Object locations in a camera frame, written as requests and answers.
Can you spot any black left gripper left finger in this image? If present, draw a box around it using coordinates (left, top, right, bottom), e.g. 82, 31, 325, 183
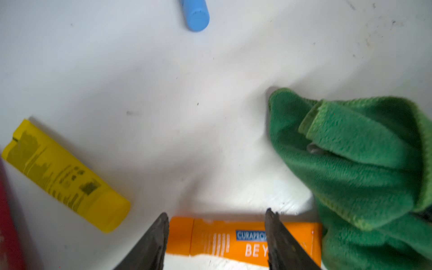
114, 213, 169, 270

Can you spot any orange toothpaste tube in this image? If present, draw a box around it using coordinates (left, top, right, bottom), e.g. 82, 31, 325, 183
166, 217, 322, 268

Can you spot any yellow toothpaste tube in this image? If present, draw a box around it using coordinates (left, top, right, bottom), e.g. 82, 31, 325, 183
2, 119, 131, 233

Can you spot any red pink toothpaste tube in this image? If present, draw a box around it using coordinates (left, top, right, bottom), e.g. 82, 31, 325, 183
0, 164, 26, 270

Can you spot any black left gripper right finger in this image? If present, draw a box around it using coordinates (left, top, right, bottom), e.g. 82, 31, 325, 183
264, 208, 321, 270

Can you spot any green cleaning cloth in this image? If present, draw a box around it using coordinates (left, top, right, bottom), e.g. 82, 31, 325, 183
268, 88, 432, 270

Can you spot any blue toothpaste tube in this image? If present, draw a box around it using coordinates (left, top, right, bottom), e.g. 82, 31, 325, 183
180, 0, 210, 32

